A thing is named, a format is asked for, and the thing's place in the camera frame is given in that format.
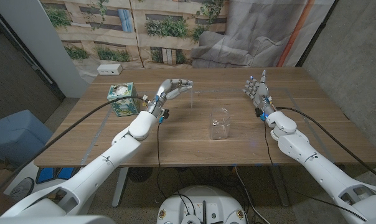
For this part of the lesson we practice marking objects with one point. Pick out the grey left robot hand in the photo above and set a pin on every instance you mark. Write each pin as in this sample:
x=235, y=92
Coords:
x=169, y=90

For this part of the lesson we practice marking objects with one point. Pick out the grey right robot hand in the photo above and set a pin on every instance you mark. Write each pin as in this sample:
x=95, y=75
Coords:
x=262, y=93

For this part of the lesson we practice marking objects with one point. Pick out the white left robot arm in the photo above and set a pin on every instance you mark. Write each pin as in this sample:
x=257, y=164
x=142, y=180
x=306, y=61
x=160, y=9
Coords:
x=97, y=168

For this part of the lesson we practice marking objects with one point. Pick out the clear plastic beaker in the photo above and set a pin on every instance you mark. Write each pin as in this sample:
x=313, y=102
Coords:
x=219, y=130

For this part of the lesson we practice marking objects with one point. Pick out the printed fabric backdrop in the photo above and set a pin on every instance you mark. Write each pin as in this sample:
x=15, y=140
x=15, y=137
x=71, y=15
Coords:
x=175, y=46

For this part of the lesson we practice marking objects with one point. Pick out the green floral tissue box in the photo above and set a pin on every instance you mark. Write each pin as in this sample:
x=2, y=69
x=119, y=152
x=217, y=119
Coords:
x=122, y=99

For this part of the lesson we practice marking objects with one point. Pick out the white power strip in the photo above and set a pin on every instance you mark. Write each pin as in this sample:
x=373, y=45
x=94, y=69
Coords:
x=109, y=69

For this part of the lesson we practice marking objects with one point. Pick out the black backdrop stand pole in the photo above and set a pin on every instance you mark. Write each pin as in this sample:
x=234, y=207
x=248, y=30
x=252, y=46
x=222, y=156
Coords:
x=315, y=34

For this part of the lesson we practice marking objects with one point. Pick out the black round vented device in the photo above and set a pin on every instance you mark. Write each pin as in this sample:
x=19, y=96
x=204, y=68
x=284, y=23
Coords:
x=139, y=175

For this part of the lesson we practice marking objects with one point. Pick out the grey table leg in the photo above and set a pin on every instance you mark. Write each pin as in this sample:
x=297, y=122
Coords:
x=281, y=189

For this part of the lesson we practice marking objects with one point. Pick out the white table leg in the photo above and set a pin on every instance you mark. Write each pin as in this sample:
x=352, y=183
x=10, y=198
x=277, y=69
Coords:
x=119, y=189

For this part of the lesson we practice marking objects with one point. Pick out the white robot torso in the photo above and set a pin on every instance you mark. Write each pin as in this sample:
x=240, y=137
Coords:
x=202, y=202

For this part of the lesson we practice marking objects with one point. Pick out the white cart with blue panels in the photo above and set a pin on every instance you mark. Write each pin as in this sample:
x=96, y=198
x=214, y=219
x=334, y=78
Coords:
x=55, y=172

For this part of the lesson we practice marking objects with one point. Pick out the blue plastic bin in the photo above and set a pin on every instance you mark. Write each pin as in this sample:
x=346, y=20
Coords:
x=16, y=137

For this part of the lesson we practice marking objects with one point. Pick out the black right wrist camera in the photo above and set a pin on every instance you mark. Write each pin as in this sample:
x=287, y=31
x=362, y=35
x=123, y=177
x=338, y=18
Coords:
x=258, y=112

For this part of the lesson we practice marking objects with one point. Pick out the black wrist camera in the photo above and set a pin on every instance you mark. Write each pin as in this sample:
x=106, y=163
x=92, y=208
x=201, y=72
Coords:
x=166, y=114
x=258, y=112

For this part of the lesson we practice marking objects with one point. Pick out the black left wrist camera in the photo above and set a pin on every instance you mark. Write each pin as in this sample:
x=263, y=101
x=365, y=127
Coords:
x=166, y=114

